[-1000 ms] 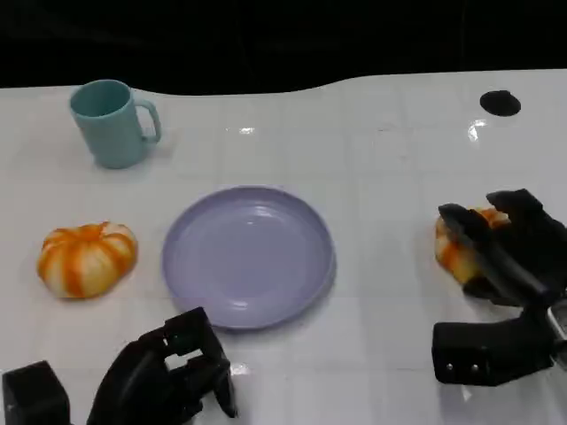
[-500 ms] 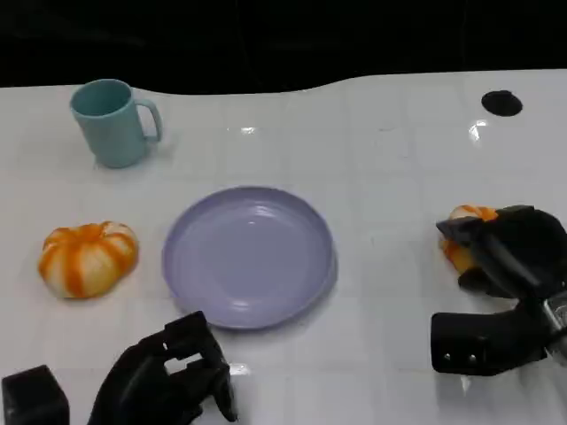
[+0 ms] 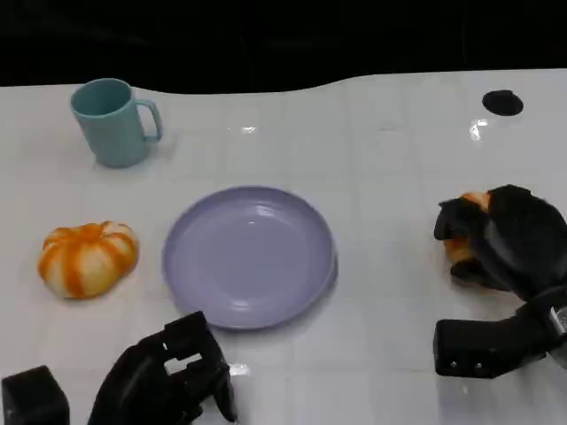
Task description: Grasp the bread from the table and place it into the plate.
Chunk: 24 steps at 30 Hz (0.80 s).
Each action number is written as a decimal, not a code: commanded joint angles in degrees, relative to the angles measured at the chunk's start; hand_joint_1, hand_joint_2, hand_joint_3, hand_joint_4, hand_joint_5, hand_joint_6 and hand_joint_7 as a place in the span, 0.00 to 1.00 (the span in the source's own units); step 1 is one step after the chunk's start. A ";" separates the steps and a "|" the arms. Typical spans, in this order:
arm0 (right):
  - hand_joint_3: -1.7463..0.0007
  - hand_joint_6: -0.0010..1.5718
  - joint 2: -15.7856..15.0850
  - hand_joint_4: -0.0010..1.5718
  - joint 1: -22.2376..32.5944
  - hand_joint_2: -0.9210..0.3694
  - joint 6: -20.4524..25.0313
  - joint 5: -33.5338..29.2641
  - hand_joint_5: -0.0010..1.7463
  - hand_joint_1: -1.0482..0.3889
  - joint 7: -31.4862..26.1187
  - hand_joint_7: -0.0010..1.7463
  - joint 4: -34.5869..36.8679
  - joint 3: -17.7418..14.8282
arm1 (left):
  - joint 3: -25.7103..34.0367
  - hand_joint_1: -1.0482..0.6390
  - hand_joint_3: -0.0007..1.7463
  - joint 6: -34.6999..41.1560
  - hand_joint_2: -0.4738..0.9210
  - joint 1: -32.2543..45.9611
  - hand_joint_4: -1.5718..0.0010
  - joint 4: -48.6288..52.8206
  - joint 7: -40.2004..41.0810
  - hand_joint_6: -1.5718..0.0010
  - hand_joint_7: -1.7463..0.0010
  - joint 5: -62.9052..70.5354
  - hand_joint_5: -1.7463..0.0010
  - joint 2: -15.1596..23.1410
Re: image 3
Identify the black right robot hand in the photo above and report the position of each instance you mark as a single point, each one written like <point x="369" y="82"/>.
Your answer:
<point x="518" y="239"/>

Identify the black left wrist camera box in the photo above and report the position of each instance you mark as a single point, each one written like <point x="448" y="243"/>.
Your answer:
<point x="35" y="396"/>

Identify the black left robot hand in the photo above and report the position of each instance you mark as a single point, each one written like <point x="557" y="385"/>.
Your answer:
<point x="142" y="380"/>

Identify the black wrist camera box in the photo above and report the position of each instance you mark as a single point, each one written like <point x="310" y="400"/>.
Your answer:
<point x="478" y="350"/>
<point x="35" y="396"/>

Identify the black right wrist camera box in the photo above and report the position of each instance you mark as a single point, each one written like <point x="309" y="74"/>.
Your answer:
<point x="478" y="350"/>

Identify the black round table grommet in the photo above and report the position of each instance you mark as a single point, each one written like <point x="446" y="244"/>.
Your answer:
<point x="502" y="102"/>

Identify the pale green mug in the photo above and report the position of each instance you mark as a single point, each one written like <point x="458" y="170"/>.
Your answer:
<point x="113" y="128"/>

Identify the lilac plate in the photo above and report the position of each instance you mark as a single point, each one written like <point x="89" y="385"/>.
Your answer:
<point x="248" y="257"/>

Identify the orange white toy bread roll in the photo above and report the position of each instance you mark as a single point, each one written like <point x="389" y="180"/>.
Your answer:
<point x="88" y="261"/>
<point x="463" y="250"/>

